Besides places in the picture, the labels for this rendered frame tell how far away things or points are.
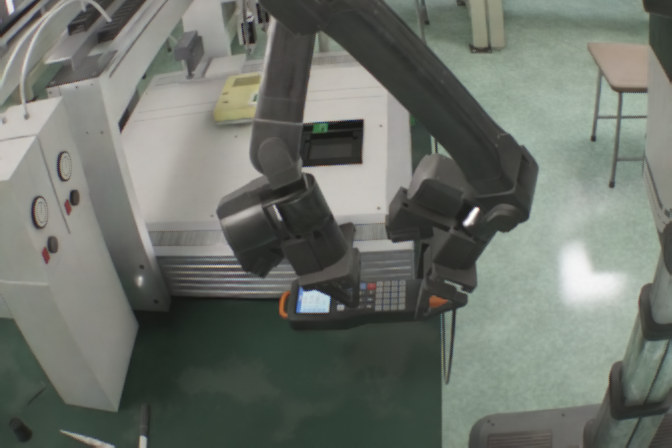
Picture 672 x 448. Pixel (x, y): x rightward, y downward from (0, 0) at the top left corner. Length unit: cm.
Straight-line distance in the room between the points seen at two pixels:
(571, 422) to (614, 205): 125
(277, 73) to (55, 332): 50
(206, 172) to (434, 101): 75
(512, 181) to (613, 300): 152
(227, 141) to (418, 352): 60
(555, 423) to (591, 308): 72
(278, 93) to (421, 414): 50
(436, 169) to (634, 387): 53
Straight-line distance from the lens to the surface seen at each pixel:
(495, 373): 208
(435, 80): 73
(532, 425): 164
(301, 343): 118
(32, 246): 92
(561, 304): 228
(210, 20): 178
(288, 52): 85
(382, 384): 110
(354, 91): 159
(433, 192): 89
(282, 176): 86
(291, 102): 85
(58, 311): 99
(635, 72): 264
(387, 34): 69
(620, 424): 124
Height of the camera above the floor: 160
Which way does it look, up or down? 35 degrees down
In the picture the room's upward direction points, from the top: 7 degrees counter-clockwise
